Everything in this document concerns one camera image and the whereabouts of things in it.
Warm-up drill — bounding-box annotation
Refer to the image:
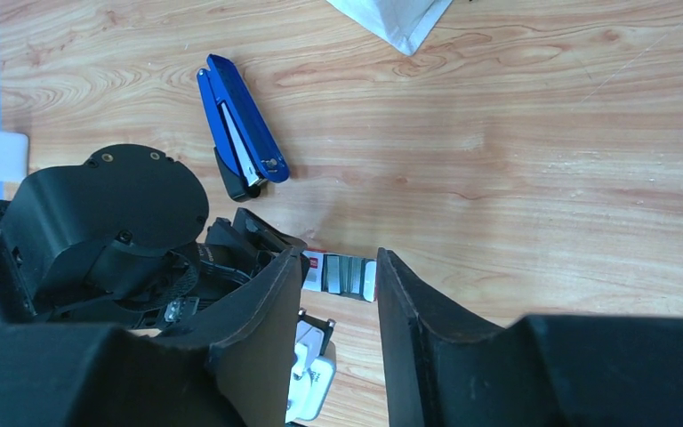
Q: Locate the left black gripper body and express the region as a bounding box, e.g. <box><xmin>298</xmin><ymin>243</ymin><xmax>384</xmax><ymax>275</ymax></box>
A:
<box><xmin>0</xmin><ymin>144</ymin><xmax>302</xmax><ymax>329</ymax></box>

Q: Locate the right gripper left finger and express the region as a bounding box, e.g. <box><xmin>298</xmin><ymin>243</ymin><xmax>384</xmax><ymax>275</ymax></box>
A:
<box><xmin>0</xmin><ymin>248</ymin><xmax>302</xmax><ymax>426</ymax></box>

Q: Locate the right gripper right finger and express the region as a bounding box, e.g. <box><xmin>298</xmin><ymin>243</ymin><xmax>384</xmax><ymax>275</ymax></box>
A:
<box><xmin>376</xmin><ymin>249</ymin><xmax>683</xmax><ymax>426</ymax></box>

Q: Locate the blue black stapler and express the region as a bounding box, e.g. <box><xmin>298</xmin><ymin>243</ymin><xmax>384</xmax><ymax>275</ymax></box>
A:
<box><xmin>197</xmin><ymin>54</ymin><xmax>290</xmax><ymax>202</ymax></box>

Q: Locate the red white staples box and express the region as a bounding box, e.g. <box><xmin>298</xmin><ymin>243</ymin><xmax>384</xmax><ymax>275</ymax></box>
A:
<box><xmin>303</xmin><ymin>250</ymin><xmax>377</xmax><ymax>302</ymax></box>

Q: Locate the cream canvas tote bag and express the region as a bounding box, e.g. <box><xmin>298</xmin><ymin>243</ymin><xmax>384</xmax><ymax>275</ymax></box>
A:
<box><xmin>328</xmin><ymin>0</ymin><xmax>453</xmax><ymax>56</ymax></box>

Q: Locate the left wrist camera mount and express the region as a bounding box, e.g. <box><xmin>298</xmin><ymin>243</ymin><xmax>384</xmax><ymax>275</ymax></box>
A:
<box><xmin>285</xmin><ymin>308</ymin><xmax>336</xmax><ymax>426</ymax></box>

